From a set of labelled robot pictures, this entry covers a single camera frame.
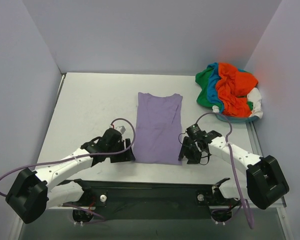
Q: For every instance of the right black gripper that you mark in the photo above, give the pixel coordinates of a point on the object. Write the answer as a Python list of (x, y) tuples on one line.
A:
[(188, 151)]

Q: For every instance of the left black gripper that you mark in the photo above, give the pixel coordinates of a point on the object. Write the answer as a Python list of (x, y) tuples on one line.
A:
[(126, 151)]

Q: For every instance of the purple t shirt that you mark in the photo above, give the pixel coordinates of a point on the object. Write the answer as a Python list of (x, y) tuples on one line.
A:
[(158, 126)]

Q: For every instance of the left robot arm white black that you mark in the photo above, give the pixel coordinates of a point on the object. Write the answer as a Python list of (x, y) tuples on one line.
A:
[(34, 191)]

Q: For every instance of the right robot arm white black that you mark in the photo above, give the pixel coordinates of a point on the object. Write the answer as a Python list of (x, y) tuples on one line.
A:
[(265, 181)]

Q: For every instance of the teal laundry basket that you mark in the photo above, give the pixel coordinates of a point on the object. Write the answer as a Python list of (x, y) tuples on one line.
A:
[(236, 120)]

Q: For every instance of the green t shirt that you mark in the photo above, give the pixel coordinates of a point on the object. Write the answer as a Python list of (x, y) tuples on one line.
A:
[(202, 79)]

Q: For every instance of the orange t shirt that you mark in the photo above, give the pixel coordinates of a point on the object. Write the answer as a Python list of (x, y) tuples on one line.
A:
[(233, 88)]

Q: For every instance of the white t shirt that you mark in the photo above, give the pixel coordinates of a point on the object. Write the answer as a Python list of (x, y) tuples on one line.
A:
[(256, 102)]

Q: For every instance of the blue t shirt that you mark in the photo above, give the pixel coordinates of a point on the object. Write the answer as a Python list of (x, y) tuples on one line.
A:
[(212, 94)]

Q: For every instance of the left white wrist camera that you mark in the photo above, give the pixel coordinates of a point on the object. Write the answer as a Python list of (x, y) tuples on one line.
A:
[(121, 129)]

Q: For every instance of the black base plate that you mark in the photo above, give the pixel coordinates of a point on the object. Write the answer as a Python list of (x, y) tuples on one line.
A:
[(151, 201)]

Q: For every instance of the aluminium frame rail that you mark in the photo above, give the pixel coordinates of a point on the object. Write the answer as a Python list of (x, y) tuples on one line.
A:
[(277, 202)]

